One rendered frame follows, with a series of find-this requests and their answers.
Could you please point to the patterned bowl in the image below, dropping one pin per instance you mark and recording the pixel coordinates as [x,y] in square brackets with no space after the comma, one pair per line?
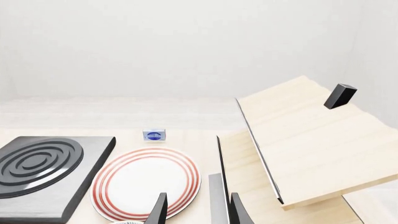
[129,222]

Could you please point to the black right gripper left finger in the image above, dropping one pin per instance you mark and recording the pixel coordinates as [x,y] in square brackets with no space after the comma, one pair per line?
[159,211]

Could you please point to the black rectangular block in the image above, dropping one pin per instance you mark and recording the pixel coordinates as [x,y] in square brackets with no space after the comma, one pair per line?
[339,96]

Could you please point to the white plate with red rings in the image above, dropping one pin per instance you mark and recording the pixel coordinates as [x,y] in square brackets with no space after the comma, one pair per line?
[140,182]

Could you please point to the flat black stove plate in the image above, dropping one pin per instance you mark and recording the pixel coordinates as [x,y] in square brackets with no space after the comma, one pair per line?
[40,163]

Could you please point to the small blue and white box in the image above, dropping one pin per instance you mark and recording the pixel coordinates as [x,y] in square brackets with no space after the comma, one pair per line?
[155,135]

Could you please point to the pale wooden cabinet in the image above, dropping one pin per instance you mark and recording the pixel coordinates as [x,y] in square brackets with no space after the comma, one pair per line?
[311,144]

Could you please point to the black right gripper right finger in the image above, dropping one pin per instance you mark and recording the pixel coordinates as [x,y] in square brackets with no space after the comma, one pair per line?
[238,212]

